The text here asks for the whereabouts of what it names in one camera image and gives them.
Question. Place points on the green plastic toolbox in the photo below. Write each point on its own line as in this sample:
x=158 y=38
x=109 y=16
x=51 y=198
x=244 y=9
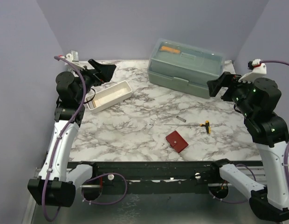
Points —
x=187 y=72

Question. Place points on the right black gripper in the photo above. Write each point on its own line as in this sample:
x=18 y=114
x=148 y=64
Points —
x=226 y=79

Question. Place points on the white rectangular plastic tray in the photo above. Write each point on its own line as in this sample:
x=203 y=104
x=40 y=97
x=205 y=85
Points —
x=97 y=101

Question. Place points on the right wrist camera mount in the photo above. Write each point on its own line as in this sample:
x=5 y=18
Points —
x=257 y=70

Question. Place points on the orange handled tool in toolbox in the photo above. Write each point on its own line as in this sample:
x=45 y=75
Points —
x=170 y=50

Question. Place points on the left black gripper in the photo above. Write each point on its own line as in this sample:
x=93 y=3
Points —
x=107 y=71

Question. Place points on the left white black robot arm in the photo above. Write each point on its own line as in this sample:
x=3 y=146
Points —
x=55 y=185

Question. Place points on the red leather card holder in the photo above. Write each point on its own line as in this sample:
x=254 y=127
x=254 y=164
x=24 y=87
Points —
x=176 y=141

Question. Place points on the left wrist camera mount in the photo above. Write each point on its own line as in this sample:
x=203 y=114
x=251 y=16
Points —
x=73 y=58

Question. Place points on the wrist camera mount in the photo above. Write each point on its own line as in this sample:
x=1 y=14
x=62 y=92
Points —
x=73 y=58
x=257 y=70

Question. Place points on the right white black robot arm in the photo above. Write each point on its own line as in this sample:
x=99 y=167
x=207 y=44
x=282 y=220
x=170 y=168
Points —
x=256 y=101

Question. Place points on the yellow black handled screwdriver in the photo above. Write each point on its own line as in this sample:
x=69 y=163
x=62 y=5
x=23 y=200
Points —
x=206 y=125

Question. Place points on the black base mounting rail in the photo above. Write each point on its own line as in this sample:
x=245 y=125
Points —
x=157 y=177

